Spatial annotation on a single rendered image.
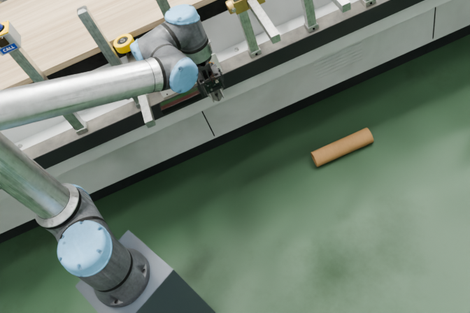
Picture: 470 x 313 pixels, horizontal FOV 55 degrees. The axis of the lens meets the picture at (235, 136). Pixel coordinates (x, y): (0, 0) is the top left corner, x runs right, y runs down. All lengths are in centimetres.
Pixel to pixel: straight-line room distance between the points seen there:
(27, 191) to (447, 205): 166
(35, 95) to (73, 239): 50
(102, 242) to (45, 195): 21
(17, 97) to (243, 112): 147
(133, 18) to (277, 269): 123
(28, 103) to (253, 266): 135
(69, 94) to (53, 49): 98
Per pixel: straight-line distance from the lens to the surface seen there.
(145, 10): 198
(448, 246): 210
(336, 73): 244
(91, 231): 139
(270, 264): 210
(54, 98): 108
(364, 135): 229
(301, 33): 189
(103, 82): 111
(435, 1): 220
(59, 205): 144
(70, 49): 199
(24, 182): 134
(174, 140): 235
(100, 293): 154
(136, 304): 154
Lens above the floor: 190
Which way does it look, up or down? 49 degrees down
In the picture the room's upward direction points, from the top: 24 degrees counter-clockwise
